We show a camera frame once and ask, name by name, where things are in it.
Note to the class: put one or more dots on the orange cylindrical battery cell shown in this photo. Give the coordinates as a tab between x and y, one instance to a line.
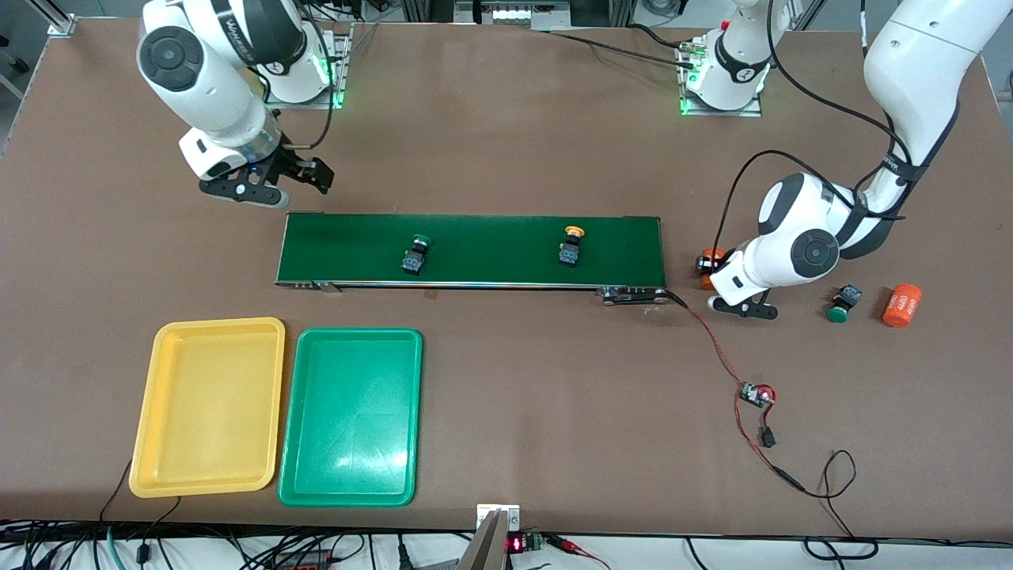
711	253
902	305

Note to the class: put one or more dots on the green push button switch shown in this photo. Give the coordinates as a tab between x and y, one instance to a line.
414	260
844	302

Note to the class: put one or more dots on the yellow push button switch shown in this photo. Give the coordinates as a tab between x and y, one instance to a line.
570	253

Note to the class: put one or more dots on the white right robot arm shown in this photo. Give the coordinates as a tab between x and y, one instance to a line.
206	95

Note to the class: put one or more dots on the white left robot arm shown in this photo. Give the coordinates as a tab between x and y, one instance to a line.
779	265

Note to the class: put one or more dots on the small controller circuit board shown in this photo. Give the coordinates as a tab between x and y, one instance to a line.
753	394

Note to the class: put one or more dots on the green conveyor belt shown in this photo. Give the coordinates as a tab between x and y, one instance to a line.
491	253

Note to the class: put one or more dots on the green plastic tray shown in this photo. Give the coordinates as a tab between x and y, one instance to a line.
352	416

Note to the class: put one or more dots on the yellow plastic tray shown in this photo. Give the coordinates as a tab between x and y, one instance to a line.
206	408

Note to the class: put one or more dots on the grey equipment with lights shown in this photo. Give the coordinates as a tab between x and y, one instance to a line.
514	12

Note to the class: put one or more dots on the red alligator clip lead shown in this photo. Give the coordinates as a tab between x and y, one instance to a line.
574	546

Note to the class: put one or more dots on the small red LED display module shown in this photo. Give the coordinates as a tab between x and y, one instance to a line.
518	544

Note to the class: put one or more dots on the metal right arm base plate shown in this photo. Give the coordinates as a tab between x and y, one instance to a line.
342	63

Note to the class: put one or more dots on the aluminium corner bracket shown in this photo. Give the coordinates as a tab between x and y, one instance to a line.
62	22

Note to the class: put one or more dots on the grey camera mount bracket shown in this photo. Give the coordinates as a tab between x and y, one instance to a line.
487	542

